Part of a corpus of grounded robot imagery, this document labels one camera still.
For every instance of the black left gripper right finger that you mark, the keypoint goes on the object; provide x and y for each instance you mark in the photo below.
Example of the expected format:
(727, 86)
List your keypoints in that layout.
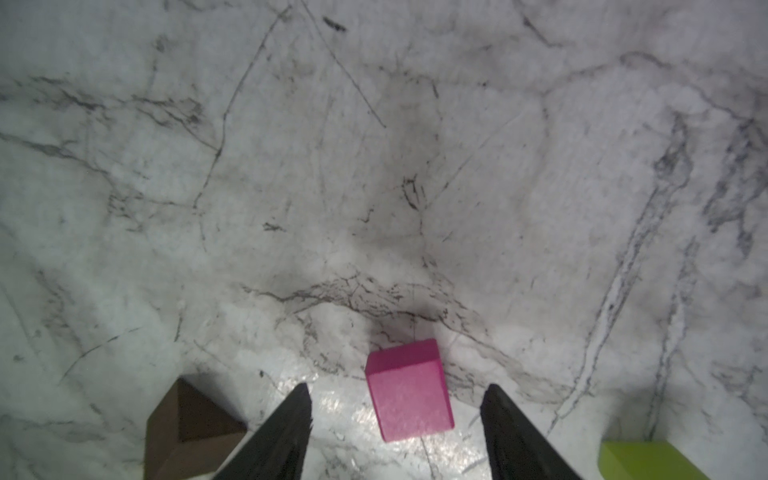
(515, 447)

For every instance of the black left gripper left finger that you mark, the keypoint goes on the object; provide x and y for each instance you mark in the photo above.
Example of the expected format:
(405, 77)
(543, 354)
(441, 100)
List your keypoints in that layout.
(278, 448)

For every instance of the lime green wood cube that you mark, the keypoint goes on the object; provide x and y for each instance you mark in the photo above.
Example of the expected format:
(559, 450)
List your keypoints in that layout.
(645, 461)

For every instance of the purple wood cube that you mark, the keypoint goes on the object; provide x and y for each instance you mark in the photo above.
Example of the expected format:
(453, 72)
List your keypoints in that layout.
(408, 390)

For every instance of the brown wood cube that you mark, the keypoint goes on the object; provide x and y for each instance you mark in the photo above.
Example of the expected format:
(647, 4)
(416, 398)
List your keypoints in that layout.
(188, 435)

